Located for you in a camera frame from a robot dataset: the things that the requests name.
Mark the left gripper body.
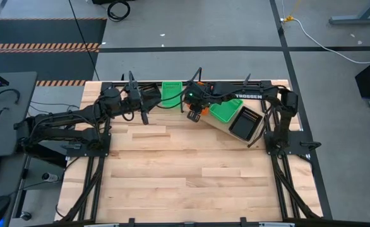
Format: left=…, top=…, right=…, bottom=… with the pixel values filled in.
left=122, top=84, right=146, bottom=112

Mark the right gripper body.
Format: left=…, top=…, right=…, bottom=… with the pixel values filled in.
left=183, top=82, right=213, bottom=110

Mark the black slotted plastic basket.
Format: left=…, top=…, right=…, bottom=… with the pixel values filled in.
left=140, top=82, right=163, bottom=107
left=228, top=105, right=265, bottom=143

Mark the orange slotted plastic basket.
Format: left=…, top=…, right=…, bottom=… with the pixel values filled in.
left=186, top=81, right=210, bottom=116

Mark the green slotted plastic basket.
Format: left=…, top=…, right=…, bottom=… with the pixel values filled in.
left=209, top=98, right=244, bottom=124
left=161, top=81, right=184, bottom=108

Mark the grey desk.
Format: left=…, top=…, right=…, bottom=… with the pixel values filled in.
left=0, top=71, right=38, bottom=158

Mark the black mat with hazard stripes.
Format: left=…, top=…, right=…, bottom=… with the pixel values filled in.
left=0, top=17, right=108, bottom=88

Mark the grey metal table leg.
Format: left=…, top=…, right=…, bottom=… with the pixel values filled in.
left=328, top=0, right=370, bottom=25

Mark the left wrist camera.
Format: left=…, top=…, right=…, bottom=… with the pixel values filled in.
left=140, top=108, right=150, bottom=126

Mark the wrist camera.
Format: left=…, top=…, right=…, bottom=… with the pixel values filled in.
left=186, top=110, right=201, bottom=124
left=140, top=108, right=150, bottom=126

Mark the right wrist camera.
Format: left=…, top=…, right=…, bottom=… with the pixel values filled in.
left=186, top=110, right=201, bottom=124

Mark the wooden shelf with black frame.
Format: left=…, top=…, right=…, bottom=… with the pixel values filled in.
left=181, top=67, right=266, bottom=148

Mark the thin black hanging cable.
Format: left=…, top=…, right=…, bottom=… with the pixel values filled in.
left=68, top=0, right=100, bottom=81

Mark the thin black floor cable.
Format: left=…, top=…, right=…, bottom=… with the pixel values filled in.
left=29, top=100, right=80, bottom=111

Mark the coiled black floor cable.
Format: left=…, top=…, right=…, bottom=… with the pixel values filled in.
left=106, top=0, right=131, bottom=23

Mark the small black silver camera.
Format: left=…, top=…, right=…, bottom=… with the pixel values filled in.
left=41, top=172, right=61, bottom=183

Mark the black metal table frame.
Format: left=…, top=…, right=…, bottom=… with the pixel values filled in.
left=54, top=71, right=324, bottom=227

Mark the yellow floor cable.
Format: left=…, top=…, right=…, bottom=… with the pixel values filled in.
left=282, top=0, right=303, bottom=23

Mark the white floor cable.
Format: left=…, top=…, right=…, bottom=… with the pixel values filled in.
left=280, top=17, right=370, bottom=65

